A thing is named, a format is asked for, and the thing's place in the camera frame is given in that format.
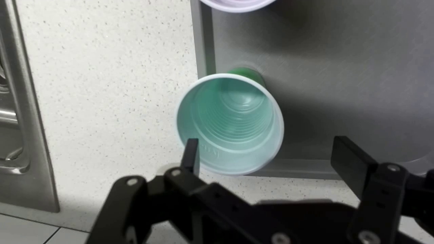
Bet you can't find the stainless steel sink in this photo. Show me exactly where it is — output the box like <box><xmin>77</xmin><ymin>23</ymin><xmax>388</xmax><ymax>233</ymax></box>
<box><xmin>0</xmin><ymin>0</ymin><xmax>60</xmax><ymax>212</ymax></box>

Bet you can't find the grey plastic tray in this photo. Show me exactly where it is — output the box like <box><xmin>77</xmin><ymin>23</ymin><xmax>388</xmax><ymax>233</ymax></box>
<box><xmin>190</xmin><ymin>0</ymin><xmax>434</xmax><ymax>179</ymax></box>

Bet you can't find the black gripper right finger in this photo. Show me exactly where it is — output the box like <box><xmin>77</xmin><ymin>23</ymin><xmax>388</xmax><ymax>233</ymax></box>
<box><xmin>331</xmin><ymin>135</ymin><xmax>378</xmax><ymax>198</ymax></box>

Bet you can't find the green plastic cup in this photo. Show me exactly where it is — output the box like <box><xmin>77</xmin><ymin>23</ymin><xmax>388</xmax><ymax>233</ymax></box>
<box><xmin>175</xmin><ymin>67</ymin><xmax>285</xmax><ymax>175</ymax></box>

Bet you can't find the purple plastic cup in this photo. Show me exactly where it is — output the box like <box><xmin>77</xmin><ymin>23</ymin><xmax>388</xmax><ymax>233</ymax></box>
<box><xmin>201</xmin><ymin>0</ymin><xmax>277</xmax><ymax>13</ymax></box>

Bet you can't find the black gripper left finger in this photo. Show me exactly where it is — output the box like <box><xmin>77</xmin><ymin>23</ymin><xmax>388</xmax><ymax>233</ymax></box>
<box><xmin>180</xmin><ymin>138</ymin><xmax>199</xmax><ymax>175</ymax></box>

